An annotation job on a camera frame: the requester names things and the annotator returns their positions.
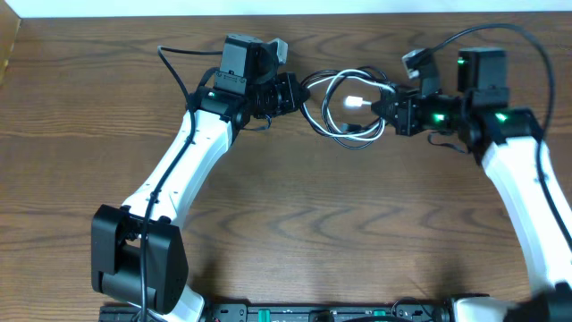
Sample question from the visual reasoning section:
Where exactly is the white USB cable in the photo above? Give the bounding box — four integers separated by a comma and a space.
306, 68, 398, 142

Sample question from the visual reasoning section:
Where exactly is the black USB cable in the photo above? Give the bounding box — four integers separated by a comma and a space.
299, 65, 394, 151

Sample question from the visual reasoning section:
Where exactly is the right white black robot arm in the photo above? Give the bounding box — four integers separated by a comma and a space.
372, 47, 571, 321

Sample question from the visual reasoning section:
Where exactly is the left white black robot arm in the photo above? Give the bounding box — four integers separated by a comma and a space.
91, 34, 309, 321

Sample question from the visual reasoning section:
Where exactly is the cardboard box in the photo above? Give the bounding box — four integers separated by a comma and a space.
0, 0, 21, 82

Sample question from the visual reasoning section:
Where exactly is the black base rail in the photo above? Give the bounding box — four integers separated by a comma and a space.
98, 298, 457, 322

